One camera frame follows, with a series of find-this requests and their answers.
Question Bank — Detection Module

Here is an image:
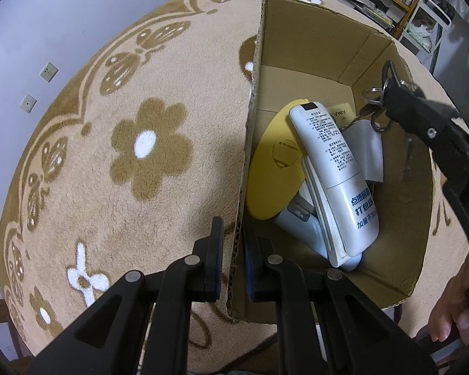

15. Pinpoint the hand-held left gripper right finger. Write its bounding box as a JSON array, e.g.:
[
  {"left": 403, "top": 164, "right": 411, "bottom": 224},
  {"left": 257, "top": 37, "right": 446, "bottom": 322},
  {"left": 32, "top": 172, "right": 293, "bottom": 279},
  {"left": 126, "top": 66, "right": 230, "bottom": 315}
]
[{"left": 243, "top": 219, "right": 438, "bottom": 375}]

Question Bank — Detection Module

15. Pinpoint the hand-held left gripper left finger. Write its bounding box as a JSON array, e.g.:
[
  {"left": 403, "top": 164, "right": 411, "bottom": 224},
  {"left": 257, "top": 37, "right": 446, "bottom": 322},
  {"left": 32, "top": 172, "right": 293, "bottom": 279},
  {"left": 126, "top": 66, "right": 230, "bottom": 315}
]
[{"left": 27, "top": 216, "right": 225, "bottom": 375}]

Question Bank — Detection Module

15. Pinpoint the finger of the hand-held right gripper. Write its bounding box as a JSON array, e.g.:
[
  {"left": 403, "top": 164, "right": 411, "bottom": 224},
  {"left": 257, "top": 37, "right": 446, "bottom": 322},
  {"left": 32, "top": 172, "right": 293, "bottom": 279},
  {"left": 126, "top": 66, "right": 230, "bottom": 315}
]
[{"left": 381, "top": 82, "right": 463, "bottom": 153}]

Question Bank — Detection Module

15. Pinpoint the white packet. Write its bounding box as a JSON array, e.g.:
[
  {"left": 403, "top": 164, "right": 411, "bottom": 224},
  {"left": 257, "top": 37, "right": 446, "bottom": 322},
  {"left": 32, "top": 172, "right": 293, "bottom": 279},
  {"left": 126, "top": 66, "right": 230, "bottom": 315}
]
[{"left": 342, "top": 119, "right": 384, "bottom": 183}]

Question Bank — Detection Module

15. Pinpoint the yellow rectangular key tag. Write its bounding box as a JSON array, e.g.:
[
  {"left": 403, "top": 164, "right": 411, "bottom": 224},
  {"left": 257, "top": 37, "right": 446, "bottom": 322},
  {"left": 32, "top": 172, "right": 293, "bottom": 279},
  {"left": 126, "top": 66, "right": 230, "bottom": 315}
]
[{"left": 328, "top": 102, "right": 356, "bottom": 130}]

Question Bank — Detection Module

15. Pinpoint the light blue hand-held device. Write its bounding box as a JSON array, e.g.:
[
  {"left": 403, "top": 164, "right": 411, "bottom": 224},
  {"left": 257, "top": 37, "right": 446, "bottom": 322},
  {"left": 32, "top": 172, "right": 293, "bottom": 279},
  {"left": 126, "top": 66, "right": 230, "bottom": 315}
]
[{"left": 274, "top": 156, "right": 363, "bottom": 272}]

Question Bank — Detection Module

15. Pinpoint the white lotion tube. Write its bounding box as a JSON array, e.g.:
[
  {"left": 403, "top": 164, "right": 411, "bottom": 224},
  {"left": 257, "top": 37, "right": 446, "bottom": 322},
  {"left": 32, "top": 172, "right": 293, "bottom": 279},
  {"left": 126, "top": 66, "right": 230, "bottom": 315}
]
[{"left": 288, "top": 101, "right": 379, "bottom": 268}]

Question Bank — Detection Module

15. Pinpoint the yellow oval case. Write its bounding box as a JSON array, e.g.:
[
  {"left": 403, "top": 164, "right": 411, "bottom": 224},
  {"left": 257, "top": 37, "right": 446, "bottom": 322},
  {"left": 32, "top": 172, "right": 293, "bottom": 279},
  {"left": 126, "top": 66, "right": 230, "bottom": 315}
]
[{"left": 245, "top": 99, "right": 309, "bottom": 220}]

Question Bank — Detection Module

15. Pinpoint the cardboard box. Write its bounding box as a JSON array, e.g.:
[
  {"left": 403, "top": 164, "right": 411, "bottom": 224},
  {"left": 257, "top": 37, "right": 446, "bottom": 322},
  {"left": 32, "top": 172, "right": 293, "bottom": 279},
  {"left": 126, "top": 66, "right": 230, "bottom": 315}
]
[{"left": 224, "top": 0, "right": 434, "bottom": 323}]

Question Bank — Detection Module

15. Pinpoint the person's right hand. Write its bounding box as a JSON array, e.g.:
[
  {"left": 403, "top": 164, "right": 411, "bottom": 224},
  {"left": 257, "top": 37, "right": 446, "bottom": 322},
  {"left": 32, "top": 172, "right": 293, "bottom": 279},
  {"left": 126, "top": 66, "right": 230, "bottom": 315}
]
[{"left": 430, "top": 252, "right": 469, "bottom": 344}]

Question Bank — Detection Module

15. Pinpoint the white rolling cart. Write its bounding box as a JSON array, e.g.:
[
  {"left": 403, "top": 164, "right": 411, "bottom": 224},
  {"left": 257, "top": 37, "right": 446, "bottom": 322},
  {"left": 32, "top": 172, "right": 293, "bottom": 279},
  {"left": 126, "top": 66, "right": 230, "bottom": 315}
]
[{"left": 398, "top": 0, "right": 454, "bottom": 59}]

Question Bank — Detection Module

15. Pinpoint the dark green pole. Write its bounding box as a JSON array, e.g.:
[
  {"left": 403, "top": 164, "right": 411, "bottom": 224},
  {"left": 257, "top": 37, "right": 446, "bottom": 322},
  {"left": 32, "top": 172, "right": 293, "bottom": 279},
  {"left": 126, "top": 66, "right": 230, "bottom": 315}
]
[{"left": 430, "top": 0, "right": 446, "bottom": 75}]

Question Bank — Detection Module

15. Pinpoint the beige flower-pattern blanket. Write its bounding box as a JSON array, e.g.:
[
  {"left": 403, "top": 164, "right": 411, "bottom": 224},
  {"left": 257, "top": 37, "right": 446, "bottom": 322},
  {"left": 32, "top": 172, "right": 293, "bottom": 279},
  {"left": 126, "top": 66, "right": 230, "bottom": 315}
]
[{"left": 0, "top": 0, "right": 469, "bottom": 364}]

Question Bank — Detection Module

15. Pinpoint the wooden shelf unit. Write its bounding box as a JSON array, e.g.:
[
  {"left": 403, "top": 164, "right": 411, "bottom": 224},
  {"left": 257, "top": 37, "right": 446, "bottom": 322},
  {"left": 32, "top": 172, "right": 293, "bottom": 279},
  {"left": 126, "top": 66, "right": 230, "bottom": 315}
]
[{"left": 285, "top": 0, "right": 432, "bottom": 36}]

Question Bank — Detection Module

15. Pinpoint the pile of magazines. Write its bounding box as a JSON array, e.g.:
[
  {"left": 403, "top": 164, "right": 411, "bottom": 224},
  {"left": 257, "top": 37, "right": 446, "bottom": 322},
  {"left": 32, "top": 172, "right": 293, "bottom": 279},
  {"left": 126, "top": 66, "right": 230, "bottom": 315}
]
[{"left": 318, "top": 0, "right": 395, "bottom": 28}]

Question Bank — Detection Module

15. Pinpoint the brown wooden frame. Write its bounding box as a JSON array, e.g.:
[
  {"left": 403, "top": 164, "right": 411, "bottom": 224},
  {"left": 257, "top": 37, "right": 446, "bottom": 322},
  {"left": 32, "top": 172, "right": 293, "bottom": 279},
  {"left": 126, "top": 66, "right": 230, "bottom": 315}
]
[{"left": 0, "top": 299, "right": 28, "bottom": 360}]

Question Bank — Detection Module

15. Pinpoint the white wall socket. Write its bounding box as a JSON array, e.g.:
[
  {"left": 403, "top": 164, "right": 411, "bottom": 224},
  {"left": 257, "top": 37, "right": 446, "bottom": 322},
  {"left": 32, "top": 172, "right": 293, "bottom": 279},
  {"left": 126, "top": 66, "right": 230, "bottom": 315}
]
[
  {"left": 39, "top": 62, "right": 59, "bottom": 83},
  {"left": 19, "top": 94, "right": 37, "bottom": 114}
]

